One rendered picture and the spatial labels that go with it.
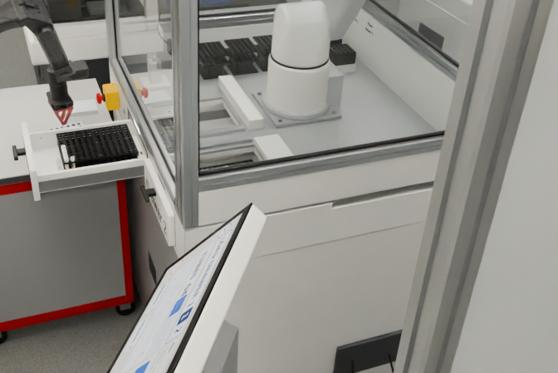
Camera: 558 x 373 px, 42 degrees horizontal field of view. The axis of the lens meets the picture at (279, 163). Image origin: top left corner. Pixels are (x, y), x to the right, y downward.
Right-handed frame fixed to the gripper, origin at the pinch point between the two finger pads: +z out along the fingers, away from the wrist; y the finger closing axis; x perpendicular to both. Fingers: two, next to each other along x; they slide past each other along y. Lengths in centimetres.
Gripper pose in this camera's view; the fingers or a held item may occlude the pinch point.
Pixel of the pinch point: (62, 120)
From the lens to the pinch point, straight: 256.7
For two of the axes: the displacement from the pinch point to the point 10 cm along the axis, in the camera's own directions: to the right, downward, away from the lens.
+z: -0.6, 8.3, 5.6
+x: -8.6, 2.4, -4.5
